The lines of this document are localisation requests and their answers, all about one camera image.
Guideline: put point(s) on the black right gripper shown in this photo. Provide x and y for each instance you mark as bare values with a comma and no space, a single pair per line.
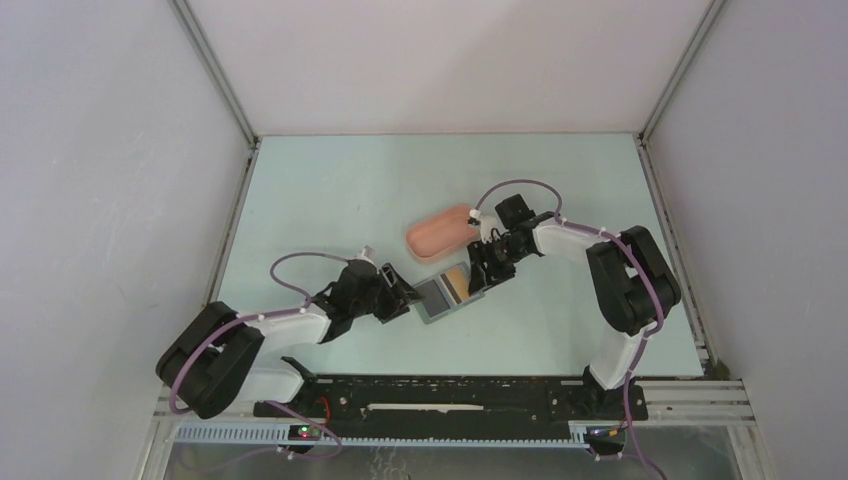
481,278

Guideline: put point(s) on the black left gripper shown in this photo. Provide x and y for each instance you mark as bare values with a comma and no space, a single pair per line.
395,295

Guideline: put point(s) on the gold striped credit card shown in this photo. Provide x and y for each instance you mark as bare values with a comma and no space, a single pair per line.
455,282

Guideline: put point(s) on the pink oval tray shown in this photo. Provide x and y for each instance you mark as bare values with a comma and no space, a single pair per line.
441,235

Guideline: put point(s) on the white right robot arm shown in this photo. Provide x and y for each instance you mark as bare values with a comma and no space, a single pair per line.
634,286

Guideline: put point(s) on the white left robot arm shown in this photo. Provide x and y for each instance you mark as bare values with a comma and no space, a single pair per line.
225,356

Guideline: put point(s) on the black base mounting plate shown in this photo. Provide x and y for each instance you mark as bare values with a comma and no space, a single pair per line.
464,407

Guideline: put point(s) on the left controller board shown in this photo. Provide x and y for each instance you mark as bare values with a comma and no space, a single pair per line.
307,433

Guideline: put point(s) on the controller board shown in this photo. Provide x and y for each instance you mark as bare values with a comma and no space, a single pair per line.
604,432
307,433

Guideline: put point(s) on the right controller board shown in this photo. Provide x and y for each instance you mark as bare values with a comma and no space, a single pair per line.
604,432

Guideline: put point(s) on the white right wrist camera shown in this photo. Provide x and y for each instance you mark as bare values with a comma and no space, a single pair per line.
487,225

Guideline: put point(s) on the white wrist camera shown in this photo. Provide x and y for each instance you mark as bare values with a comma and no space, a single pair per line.
487,225
367,253

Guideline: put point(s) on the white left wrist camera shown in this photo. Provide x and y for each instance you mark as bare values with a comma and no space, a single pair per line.
367,253

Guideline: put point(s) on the aluminium frame rail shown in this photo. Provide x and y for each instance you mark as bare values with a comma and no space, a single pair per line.
696,428

